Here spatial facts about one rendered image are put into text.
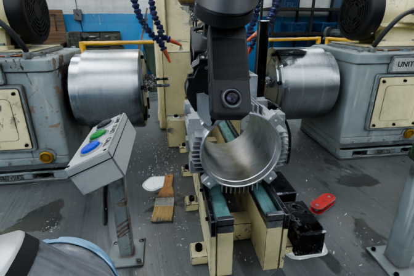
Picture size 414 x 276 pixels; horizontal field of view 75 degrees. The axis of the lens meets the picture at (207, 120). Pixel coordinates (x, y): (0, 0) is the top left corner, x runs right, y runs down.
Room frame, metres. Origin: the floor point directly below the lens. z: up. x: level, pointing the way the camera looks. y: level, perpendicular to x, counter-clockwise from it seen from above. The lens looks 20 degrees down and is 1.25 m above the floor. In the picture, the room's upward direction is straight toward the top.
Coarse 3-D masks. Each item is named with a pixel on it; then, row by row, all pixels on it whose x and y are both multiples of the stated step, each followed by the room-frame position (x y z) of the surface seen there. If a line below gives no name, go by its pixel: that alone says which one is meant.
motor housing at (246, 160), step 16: (192, 112) 0.55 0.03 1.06; (256, 112) 0.47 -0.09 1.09; (256, 128) 0.60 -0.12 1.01; (272, 128) 0.48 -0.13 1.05; (192, 144) 0.45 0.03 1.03; (208, 144) 0.63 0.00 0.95; (224, 144) 0.65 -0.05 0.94; (240, 144) 0.62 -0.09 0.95; (256, 144) 0.57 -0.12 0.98; (272, 144) 0.50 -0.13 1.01; (288, 144) 0.47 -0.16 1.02; (192, 160) 0.46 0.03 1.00; (208, 160) 0.52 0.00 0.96; (224, 160) 0.56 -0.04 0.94; (240, 160) 0.55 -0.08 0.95; (256, 160) 0.52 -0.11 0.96; (272, 160) 0.48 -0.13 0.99; (224, 176) 0.48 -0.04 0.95; (240, 176) 0.49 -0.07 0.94; (256, 176) 0.48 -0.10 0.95
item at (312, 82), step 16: (272, 48) 0.92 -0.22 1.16; (288, 48) 0.91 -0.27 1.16; (304, 48) 0.92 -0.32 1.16; (320, 48) 0.92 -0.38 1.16; (272, 64) 0.89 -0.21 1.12; (288, 64) 0.83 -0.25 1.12; (304, 64) 0.84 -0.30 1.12; (320, 64) 0.85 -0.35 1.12; (336, 64) 0.87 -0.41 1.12; (272, 80) 0.86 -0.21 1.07; (288, 80) 0.81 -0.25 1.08; (304, 80) 0.82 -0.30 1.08; (320, 80) 0.82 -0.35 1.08; (336, 80) 0.84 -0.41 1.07; (272, 96) 0.86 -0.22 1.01; (288, 96) 0.80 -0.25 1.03; (304, 96) 0.81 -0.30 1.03; (320, 96) 0.82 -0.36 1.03; (336, 96) 0.84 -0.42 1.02; (288, 112) 0.83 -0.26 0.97; (304, 112) 0.84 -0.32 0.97; (320, 112) 0.85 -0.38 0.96
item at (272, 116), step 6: (270, 114) 0.47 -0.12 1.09; (276, 114) 0.47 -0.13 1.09; (270, 120) 0.47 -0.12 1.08; (276, 120) 0.47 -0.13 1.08; (282, 120) 0.47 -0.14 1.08; (204, 126) 0.45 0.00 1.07; (210, 126) 0.45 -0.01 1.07; (276, 126) 0.47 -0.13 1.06; (204, 174) 0.46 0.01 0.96; (270, 174) 0.47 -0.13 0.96; (276, 174) 0.47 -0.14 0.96; (204, 180) 0.45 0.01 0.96; (210, 180) 0.45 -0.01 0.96; (264, 180) 0.47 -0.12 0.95; (270, 180) 0.47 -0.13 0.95; (210, 186) 0.45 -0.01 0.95
